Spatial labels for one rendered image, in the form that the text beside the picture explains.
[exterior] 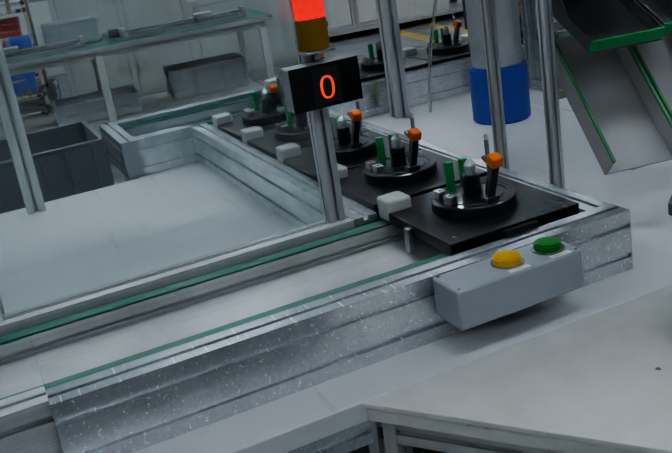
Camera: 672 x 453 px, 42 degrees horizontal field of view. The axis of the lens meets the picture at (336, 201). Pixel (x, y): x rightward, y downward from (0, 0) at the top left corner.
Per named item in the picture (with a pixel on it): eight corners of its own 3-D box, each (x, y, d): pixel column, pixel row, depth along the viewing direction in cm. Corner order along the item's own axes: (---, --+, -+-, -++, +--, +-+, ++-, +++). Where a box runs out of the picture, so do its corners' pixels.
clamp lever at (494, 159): (498, 196, 141) (504, 157, 136) (488, 200, 140) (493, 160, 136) (486, 184, 143) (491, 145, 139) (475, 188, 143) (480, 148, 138)
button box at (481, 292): (585, 287, 128) (583, 247, 126) (462, 332, 120) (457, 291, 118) (555, 272, 134) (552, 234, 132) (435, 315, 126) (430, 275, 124)
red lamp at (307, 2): (330, 15, 139) (325, -17, 137) (301, 21, 137) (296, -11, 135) (317, 14, 143) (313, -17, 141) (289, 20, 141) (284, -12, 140)
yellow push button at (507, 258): (528, 267, 124) (526, 254, 124) (504, 276, 123) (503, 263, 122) (511, 259, 128) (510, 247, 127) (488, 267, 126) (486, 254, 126)
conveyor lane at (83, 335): (583, 265, 144) (579, 208, 141) (63, 451, 114) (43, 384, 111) (485, 222, 169) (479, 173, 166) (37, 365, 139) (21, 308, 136)
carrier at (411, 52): (499, 52, 286) (496, 13, 282) (436, 67, 278) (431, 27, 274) (459, 46, 307) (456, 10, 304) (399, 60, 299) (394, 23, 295)
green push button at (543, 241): (568, 253, 127) (567, 241, 126) (545, 261, 125) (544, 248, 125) (550, 246, 130) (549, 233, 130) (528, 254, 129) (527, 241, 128)
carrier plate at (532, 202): (580, 214, 141) (579, 202, 140) (451, 257, 133) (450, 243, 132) (494, 183, 162) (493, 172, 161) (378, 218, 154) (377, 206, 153)
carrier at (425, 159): (489, 181, 163) (483, 116, 160) (374, 216, 155) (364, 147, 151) (424, 157, 185) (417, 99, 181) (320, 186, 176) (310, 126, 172)
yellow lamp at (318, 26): (335, 47, 140) (330, 16, 139) (306, 53, 138) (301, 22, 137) (322, 44, 144) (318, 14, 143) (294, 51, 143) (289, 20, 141)
